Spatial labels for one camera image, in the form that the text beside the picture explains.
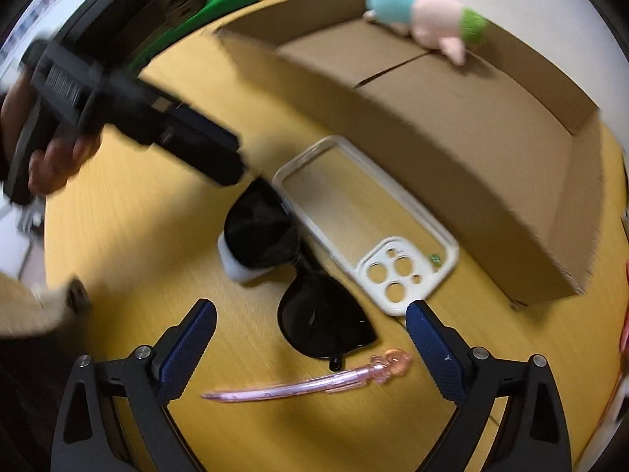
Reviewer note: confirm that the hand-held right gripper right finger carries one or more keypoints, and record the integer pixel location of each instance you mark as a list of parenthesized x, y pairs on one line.
[(435, 349)]

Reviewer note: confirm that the black chair back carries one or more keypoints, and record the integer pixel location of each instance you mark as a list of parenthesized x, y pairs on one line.
[(147, 5)]

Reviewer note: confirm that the brown cardboard box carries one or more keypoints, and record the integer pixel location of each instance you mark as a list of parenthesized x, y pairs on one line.
[(442, 123)]

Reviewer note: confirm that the pink and teal plush toy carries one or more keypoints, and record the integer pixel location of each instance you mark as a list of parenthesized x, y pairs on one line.
[(432, 19)]

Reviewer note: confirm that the white block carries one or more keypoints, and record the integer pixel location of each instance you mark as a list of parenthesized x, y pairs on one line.
[(241, 270)]

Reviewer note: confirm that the person's beige clothing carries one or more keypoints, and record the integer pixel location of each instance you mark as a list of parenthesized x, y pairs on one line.
[(24, 305)]

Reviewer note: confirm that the person's left hand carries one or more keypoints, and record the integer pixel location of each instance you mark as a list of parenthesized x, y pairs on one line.
[(64, 160)]

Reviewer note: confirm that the pink object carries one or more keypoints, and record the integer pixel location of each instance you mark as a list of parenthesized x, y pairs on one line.
[(625, 305)]

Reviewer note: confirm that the green chair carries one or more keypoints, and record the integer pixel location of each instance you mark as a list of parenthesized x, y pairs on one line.
[(231, 0)]

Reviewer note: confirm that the black sunglasses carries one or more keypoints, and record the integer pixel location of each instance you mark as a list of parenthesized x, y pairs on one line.
[(324, 319)]

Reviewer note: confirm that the clear white phone case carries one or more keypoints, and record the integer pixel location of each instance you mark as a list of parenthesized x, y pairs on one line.
[(382, 254)]

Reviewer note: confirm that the pink glitter pen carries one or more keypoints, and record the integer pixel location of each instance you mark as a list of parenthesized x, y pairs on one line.
[(304, 386)]

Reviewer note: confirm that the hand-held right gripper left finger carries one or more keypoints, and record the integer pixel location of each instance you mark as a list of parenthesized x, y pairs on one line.
[(189, 344)]

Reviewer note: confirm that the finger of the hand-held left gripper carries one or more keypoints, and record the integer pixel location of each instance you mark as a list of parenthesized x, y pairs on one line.
[(206, 147)]

